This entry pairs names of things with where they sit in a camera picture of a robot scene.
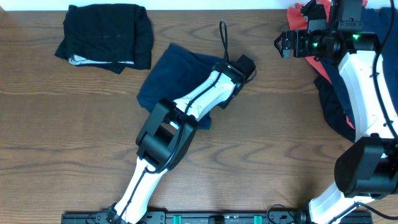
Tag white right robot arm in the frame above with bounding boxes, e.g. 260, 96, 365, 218
274, 30, 397, 223

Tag navy blue garment pile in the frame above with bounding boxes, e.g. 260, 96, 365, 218
321, 7, 397, 122

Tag folded black garment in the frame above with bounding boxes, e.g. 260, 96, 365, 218
55, 4, 154, 74

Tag black garment under pile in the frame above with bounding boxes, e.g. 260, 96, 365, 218
314, 75, 355, 142

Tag navy blue shorts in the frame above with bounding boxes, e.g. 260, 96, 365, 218
137, 44, 223, 112

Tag red orange garment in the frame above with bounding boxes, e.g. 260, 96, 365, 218
287, 1, 379, 83

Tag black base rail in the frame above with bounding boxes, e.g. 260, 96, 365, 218
61, 202, 311, 224

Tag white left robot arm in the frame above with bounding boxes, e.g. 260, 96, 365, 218
106, 62, 257, 223

